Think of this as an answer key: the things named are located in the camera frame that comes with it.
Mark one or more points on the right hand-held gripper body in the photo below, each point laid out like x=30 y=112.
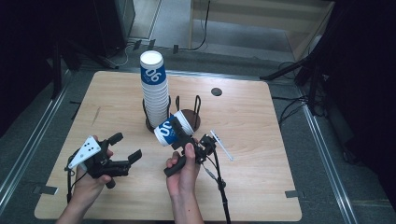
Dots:
x=205 y=143

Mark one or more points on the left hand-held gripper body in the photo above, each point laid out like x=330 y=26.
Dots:
x=85 y=152

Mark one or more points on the blue and white paper cup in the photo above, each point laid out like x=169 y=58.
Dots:
x=169 y=129

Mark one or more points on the person's left hand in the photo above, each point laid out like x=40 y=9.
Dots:
x=88 y=186

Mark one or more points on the person's right hand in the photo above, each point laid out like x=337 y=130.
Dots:
x=185 y=177

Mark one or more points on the stack of paper cups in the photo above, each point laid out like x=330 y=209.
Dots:
x=154 y=90

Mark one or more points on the grey tape strip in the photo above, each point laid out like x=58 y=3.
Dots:
x=45 y=189
x=292 y=194

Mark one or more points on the black metal stand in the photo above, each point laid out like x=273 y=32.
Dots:
x=57 y=68

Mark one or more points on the dark cabinet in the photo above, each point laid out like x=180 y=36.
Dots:
x=115 y=25

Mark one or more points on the black tripod stand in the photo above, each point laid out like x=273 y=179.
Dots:
x=299 y=65

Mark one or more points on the light wooden furniture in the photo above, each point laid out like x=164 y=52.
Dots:
x=249 y=21

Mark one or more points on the metal floor rail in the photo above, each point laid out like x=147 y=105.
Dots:
x=34 y=137
x=330 y=161

